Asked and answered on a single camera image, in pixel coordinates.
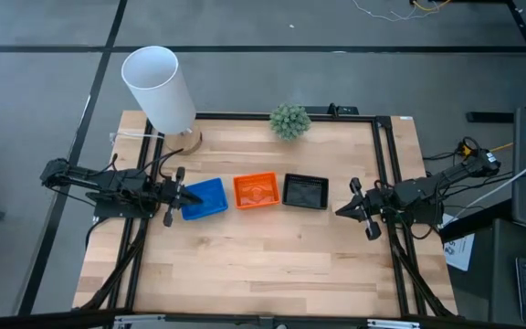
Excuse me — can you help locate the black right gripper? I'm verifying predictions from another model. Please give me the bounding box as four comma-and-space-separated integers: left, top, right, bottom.
334, 176, 385, 242

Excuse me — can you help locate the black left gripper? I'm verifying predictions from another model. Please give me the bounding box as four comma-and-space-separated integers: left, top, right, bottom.
153, 166, 204, 228

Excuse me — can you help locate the blue slotted plastic basket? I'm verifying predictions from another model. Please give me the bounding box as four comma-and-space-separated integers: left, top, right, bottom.
180, 177, 229, 221

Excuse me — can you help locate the black slotted plastic basket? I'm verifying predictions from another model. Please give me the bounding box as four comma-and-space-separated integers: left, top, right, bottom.
281, 173, 330, 211

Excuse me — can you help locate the orange slotted plastic basket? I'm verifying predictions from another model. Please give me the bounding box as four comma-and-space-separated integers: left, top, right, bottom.
232, 171, 281, 210

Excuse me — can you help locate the round wooden lamp base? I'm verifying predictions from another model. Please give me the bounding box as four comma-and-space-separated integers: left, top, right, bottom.
163, 125, 204, 156

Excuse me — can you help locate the small green potted plant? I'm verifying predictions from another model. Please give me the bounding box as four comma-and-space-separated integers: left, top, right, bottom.
268, 102, 312, 141

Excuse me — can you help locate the white cylindrical lamp shade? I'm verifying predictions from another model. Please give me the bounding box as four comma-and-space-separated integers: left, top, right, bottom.
121, 45, 197, 135

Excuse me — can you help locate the white paper sheet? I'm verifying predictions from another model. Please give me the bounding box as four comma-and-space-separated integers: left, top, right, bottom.
443, 232, 477, 273

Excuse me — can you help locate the black equipment cart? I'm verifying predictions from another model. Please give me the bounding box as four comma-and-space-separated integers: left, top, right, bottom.
489, 218, 526, 325

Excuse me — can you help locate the black floor bar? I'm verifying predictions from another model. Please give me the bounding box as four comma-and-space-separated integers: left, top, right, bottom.
466, 111, 515, 124

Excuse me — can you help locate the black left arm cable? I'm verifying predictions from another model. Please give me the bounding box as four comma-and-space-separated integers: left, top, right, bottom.
142, 146, 186, 184

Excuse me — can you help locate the white lamp cable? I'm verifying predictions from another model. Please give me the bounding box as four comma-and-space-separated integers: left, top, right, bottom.
109, 131, 166, 143

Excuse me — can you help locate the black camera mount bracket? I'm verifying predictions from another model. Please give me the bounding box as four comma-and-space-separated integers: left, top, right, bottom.
303, 103, 360, 116

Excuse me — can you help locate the black aluminium table frame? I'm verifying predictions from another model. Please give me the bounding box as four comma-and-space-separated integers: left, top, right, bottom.
78, 111, 456, 319

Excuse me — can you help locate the thick white cable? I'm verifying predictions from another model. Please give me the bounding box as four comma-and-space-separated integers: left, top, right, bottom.
452, 148, 526, 218

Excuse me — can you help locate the yellow extension cord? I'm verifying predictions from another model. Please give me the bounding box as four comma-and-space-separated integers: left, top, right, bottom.
457, 141, 515, 159

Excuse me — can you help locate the thin white floor wire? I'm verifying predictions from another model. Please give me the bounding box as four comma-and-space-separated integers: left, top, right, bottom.
349, 0, 433, 22

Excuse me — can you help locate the thin yellow floor wire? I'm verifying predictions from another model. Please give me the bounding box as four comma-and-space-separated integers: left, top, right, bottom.
411, 0, 452, 13

